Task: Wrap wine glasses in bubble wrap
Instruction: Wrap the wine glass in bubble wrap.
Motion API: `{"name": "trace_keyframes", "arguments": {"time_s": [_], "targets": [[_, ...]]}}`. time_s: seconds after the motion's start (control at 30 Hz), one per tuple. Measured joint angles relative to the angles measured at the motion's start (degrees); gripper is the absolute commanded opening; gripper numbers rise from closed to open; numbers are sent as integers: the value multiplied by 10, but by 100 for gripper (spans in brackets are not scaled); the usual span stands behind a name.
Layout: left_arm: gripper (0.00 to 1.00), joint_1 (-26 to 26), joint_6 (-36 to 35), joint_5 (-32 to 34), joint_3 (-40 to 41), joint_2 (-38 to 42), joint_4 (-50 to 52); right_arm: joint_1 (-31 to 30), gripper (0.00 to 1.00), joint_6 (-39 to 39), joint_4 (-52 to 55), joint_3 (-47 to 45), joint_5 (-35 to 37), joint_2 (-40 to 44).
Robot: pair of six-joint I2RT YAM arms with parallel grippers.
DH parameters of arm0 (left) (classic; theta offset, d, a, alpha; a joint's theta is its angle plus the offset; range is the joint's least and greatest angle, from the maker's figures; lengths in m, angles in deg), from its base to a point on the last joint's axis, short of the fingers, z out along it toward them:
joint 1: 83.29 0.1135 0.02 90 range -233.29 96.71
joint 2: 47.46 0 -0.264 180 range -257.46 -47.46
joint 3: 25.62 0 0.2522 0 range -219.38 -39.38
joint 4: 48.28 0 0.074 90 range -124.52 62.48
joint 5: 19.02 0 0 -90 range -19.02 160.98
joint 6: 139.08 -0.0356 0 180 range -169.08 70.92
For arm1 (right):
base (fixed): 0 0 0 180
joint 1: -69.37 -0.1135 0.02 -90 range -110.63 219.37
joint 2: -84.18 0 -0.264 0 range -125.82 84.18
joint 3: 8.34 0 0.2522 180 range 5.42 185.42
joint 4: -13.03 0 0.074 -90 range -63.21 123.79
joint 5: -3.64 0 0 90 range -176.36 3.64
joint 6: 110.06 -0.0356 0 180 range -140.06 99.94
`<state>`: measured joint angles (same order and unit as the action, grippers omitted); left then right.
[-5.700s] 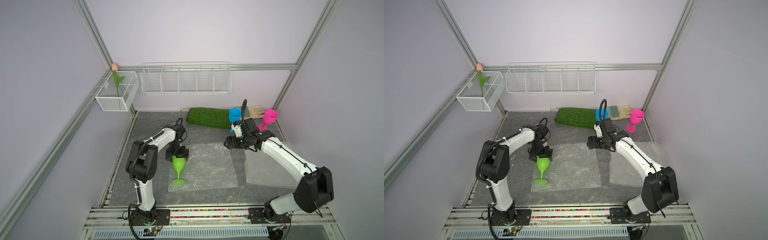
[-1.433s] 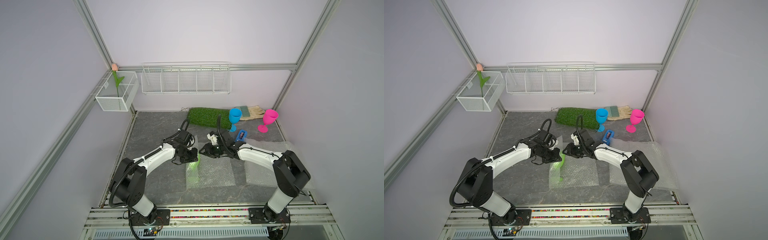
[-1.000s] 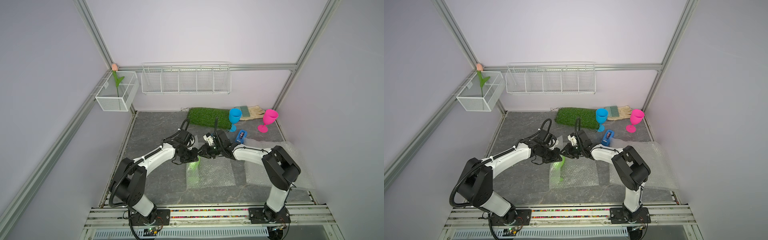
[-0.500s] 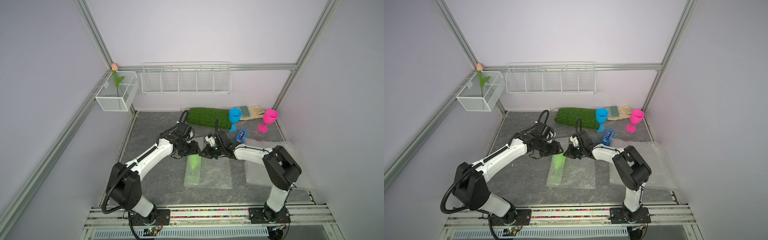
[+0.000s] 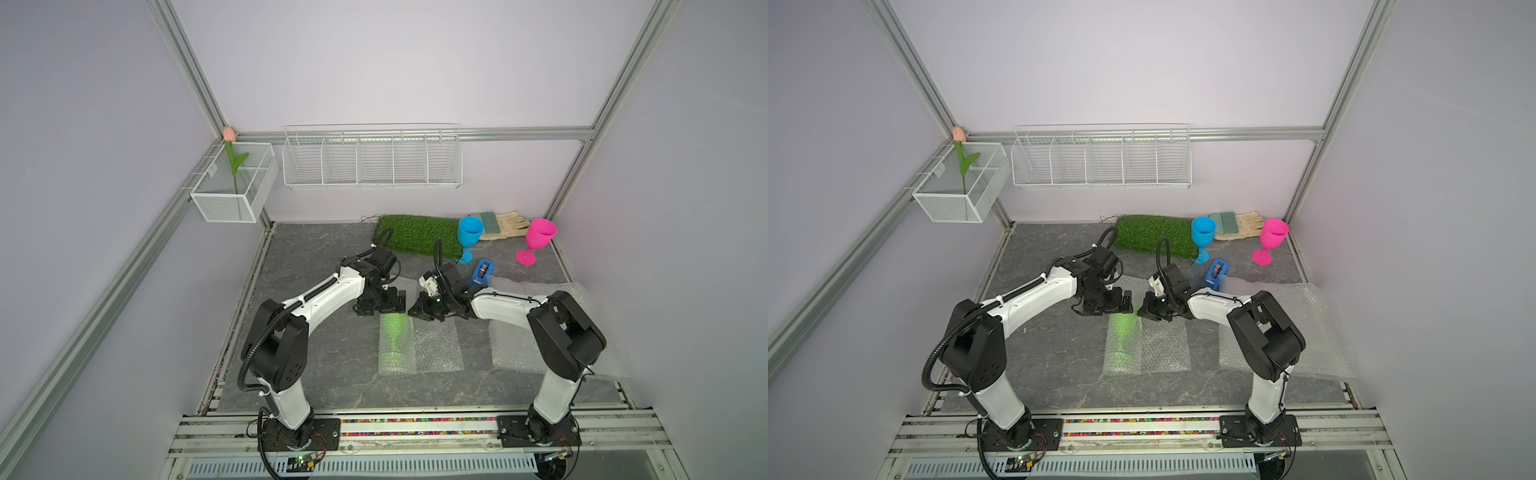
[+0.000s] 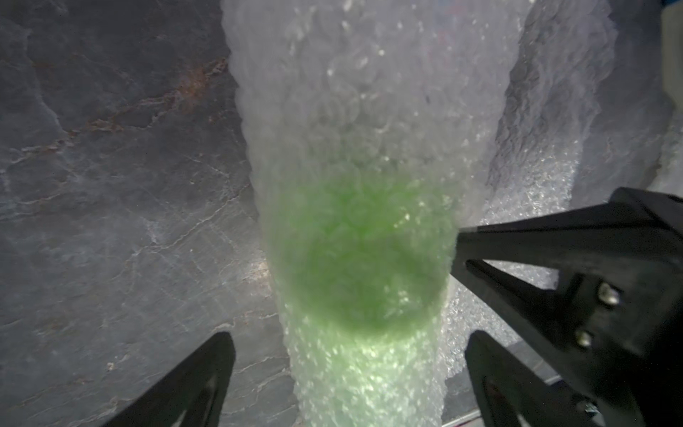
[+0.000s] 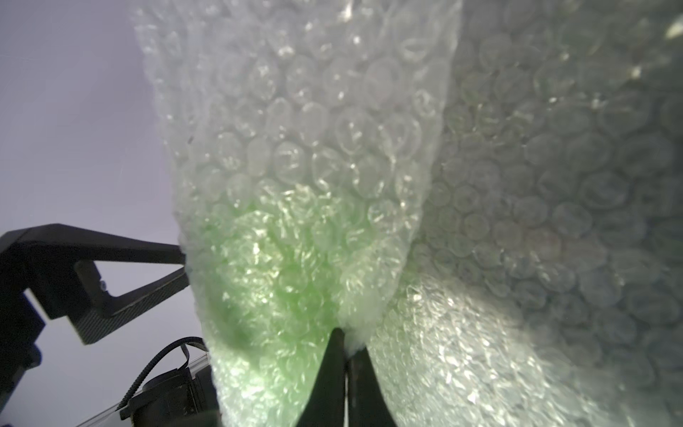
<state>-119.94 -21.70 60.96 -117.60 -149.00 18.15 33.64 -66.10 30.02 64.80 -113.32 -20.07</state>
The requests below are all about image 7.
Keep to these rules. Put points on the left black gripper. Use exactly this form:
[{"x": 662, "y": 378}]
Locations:
[{"x": 98, "y": 282}]

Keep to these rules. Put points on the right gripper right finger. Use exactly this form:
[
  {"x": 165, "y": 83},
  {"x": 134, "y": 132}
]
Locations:
[{"x": 366, "y": 405}]

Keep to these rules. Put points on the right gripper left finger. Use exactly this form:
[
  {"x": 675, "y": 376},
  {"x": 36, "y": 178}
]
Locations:
[{"x": 326, "y": 405}]

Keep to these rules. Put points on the green plastic wine glass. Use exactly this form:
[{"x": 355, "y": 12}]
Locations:
[{"x": 272, "y": 282}]

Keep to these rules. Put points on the bubble wrap sheet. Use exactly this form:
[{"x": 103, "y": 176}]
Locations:
[{"x": 535, "y": 147}]

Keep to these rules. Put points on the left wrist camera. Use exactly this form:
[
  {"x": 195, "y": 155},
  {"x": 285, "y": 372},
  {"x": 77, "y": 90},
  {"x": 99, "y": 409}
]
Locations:
[{"x": 183, "y": 396}]

